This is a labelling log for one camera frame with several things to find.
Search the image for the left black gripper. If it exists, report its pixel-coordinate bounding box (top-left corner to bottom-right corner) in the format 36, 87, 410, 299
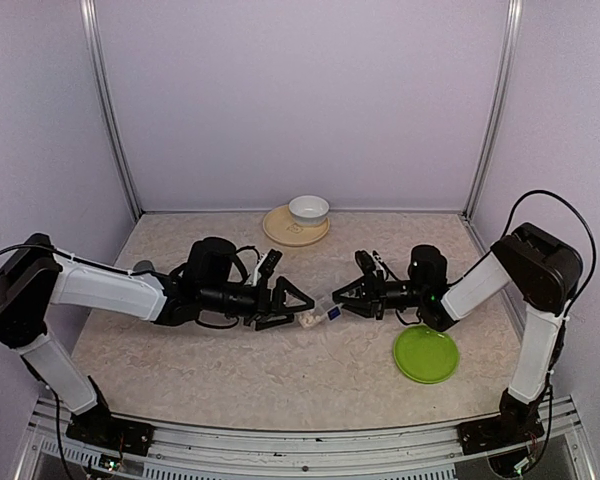
201, 276, 315, 331

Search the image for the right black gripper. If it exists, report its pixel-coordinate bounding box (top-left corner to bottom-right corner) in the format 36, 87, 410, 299
332, 270, 427, 320

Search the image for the clear plastic pill organizer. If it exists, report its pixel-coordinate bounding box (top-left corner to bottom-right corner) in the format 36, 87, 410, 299
298, 295, 342, 325

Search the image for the orange pill bottle grey cap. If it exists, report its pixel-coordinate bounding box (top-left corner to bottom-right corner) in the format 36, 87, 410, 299
132, 260, 155, 275

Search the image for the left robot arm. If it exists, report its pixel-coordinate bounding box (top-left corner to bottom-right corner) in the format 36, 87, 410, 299
0, 233, 315, 445

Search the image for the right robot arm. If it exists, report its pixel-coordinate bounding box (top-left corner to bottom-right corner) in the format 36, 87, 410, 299
332, 223, 583, 444

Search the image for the pile of beige tablets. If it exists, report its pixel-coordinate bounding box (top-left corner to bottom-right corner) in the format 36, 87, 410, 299
298, 312, 323, 329

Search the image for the beige round plate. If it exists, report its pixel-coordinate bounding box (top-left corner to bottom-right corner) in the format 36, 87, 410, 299
262, 205, 330, 247

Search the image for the green round plate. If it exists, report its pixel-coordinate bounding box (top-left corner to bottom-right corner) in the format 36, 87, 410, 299
392, 325, 460, 385

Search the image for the white ceramic bowl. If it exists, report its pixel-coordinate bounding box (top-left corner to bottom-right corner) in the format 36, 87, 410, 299
288, 195, 330, 226

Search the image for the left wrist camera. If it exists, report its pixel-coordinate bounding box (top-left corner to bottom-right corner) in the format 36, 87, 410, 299
250, 249, 283, 286

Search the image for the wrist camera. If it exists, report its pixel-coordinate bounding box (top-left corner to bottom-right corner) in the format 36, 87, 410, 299
354, 250, 388, 280
250, 249, 283, 286

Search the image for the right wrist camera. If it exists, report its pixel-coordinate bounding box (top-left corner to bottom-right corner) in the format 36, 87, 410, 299
354, 250, 388, 280

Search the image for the front aluminium rail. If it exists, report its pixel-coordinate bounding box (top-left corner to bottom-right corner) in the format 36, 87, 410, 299
17, 397, 589, 480

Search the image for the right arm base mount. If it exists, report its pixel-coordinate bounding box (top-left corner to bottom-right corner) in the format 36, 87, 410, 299
457, 390, 544, 455

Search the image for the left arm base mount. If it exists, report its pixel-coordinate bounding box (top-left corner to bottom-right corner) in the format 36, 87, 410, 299
66, 376, 155, 457

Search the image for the right aluminium frame post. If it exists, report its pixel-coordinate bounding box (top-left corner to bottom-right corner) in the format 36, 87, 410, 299
463, 0, 524, 223

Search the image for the aluminium frame post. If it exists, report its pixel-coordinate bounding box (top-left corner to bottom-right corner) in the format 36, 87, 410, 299
463, 0, 524, 223
79, 0, 144, 223

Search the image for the left aluminium frame post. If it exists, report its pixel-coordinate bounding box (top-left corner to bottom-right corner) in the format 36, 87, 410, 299
79, 0, 144, 223

